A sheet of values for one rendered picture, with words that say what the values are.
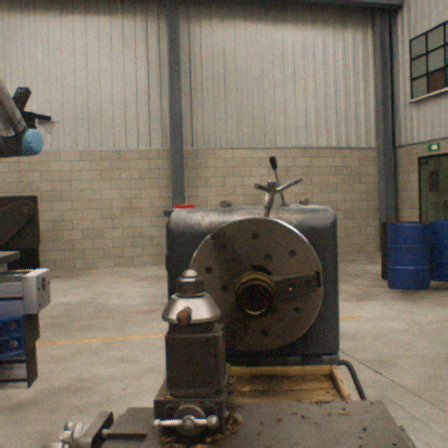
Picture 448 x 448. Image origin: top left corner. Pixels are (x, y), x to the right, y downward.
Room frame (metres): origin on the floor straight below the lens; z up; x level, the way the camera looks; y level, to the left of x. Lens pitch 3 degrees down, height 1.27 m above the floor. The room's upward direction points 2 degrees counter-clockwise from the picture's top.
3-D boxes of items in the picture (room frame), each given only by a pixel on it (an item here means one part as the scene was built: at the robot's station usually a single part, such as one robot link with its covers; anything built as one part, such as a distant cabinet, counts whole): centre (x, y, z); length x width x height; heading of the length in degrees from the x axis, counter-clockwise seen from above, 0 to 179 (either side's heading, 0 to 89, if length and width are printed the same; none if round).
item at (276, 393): (1.02, -0.06, 0.89); 0.36 x 0.30 x 0.04; 86
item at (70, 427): (0.73, 0.23, 0.95); 0.07 x 0.04 x 0.04; 86
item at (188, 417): (0.74, 0.04, 0.99); 0.20 x 0.10 x 0.05; 176
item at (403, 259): (7.39, -2.60, 0.44); 0.59 x 0.59 x 0.88
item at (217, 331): (0.72, 0.04, 1.07); 0.07 x 0.07 x 0.10; 86
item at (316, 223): (1.67, -0.08, 1.06); 0.59 x 0.48 x 0.39; 176
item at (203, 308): (0.71, 0.05, 1.13); 0.08 x 0.08 x 0.03
